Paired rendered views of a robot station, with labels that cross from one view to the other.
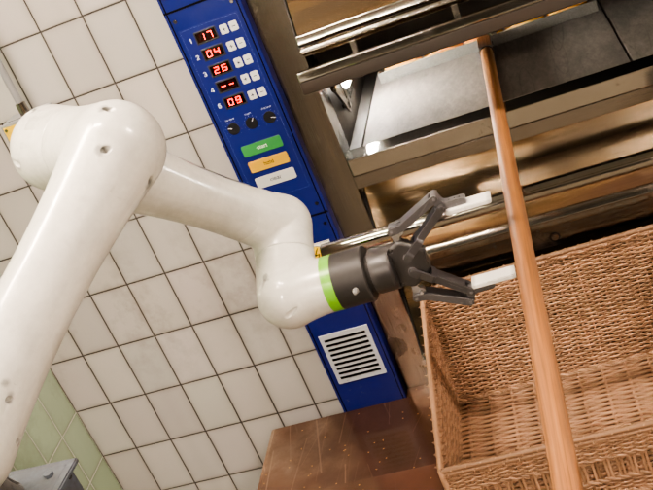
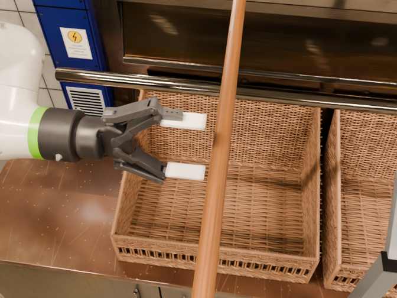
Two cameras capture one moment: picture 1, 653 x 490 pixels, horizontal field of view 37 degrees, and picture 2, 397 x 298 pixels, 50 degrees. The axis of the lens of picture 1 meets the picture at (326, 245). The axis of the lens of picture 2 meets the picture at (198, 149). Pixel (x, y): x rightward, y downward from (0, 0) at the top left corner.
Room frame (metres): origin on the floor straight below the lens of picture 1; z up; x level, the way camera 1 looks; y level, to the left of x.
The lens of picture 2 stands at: (0.88, -0.18, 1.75)
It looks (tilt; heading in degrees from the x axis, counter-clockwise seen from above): 51 degrees down; 352
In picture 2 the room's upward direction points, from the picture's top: straight up
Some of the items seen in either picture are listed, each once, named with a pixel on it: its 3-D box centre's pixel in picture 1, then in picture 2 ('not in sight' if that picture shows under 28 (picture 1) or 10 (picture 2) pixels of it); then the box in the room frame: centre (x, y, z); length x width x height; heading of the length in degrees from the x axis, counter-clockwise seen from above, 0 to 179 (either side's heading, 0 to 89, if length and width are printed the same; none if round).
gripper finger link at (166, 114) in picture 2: (447, 197); (166, 110); (1.34, -0.20, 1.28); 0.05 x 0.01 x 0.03; 74
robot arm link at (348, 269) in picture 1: (356, 275); (67, 133); (1.39, -0.02, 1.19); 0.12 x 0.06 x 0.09; 164
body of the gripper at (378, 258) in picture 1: (399, 263); (107, 139); (1.37, -0.09, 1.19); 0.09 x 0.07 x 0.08; 74
